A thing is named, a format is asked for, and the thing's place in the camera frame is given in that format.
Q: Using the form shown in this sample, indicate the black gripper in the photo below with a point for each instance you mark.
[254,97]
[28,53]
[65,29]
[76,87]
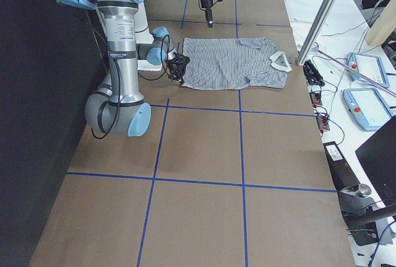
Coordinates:
[206,3]

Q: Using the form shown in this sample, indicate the blue white striped polo shirt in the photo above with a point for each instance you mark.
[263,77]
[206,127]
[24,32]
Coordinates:
[234,63]

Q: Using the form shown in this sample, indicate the black tool on table edge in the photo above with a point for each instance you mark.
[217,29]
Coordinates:
[312,74]

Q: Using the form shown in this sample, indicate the orange black connector module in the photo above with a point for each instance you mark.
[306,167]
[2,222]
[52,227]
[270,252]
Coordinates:
[316,98]

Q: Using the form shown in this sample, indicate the reacher grabber stick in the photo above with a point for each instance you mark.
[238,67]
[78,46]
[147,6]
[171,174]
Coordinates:
[355,72]

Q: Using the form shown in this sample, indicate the far blue teach pendant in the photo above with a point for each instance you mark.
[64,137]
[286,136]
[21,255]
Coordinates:
[369,66]

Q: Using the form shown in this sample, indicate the blue teach pendant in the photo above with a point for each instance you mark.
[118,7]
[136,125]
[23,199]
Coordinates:
[369,66]
[367,107]

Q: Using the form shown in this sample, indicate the near blue teach pendant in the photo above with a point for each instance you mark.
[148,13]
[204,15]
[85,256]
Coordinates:
[367,107]

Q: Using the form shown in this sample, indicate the black box with label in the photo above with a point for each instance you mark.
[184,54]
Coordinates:
[341,172]

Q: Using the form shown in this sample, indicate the black monitor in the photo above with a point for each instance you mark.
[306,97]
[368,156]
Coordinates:
[377,158]

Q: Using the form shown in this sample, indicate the white pillar mount base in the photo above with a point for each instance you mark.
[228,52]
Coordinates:
[143,39]

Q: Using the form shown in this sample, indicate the aluminium frame post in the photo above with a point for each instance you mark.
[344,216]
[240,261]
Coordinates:
[314,30]

